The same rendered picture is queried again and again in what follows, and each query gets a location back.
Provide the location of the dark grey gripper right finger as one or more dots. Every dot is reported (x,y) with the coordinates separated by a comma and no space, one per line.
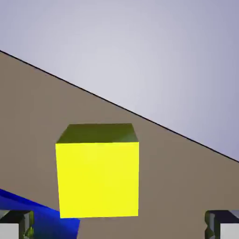
(222,224)

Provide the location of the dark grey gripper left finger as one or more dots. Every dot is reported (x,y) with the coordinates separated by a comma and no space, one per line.
(16,222)

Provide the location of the small yellow cube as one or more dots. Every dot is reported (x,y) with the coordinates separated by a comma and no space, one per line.
(97,179)

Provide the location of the large blue box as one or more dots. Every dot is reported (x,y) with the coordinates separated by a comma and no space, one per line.
(50,222)

